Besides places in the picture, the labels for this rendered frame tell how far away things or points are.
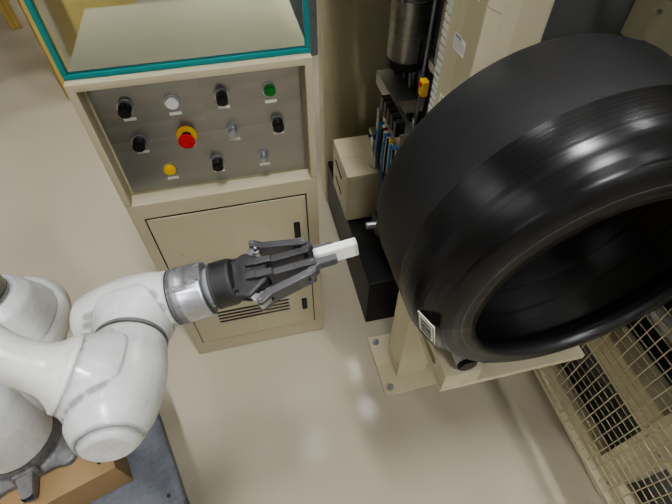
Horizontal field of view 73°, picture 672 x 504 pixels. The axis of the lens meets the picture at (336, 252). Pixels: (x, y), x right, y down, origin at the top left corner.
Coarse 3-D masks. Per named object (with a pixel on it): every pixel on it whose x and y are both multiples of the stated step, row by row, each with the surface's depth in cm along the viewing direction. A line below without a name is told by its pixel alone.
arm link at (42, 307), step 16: (0, 288) 91; (16, 288) 94; (32, 288) 97; (48, 288) 103; (64, 288) 109; (0, 304) 91; (16, 304) 92; (32, 304) 95; (48, 304) 100; (64, 304) 105; (0, 320) 90; (16, 320) 92; (32, 320) 95; (48, 320) 99; (64, 320) 104; (32, 336) 95; (48, 336) 98; (64, 336) 104
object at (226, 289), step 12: (216, 264) 70; (228, 264) 70; (240, 264) 72; (264, 264) 72; (216, 276) 68; (228, 276) 68; (240, 276) 71; (216, 288) 68; (228, 288) 68; (240, 288) 69; (252, 288) 69; (264, 288) 70; (216, 300) 69; (228, 300) 69; (240, 300) 70; (252, 300) 70
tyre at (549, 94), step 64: (512, 64) 66; (576, 64) 62; (640, 64) 61; (448, 128) 68; (512, 128) 61; (576, 128) 56; (640, 128) 54; (384, 192) 80; (448, 192) 64; (512, 192) 58; (576, 192) 56; (640, 192) 56; (448, 256) 64; (512, 256) 61; (576, 256) 106; (640, 256) 95; (448, 320) 72; (512, 320) 103; (576, 320) 99
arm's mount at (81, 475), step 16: (80, 464) 98; (96, 464) 98; (112, 464) 98; (128, 464) 108; (48, 480) 96; (64, 480) 96; (80, 480) 96; (96, 480) 97; (112, 480) 101; (128, 480) 105; (16, 496) 94; (48, 496) 94; (64, 496) 95; (80, 496) 98; (96, 496) 102
